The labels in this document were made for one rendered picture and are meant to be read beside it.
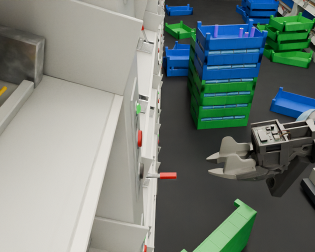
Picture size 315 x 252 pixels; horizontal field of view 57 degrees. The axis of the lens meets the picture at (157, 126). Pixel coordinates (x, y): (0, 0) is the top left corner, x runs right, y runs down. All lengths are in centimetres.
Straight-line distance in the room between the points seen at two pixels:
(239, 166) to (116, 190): 38
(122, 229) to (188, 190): 108
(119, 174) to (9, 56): 12
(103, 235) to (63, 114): 17
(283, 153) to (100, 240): 39
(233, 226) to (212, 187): 40
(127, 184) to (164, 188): 112
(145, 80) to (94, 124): 46
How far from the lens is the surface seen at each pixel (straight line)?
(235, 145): 63
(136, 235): 30
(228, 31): 169
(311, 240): 134
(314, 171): 144
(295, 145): 62
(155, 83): 98
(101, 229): 30
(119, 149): 22
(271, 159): 60
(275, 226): 133
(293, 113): 197
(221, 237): 100
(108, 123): 17
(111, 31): 18
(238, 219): 105
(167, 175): 63
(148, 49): 75
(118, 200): 27
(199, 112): 164
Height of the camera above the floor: 102
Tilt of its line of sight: 36 degrees down
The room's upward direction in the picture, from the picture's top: straight up
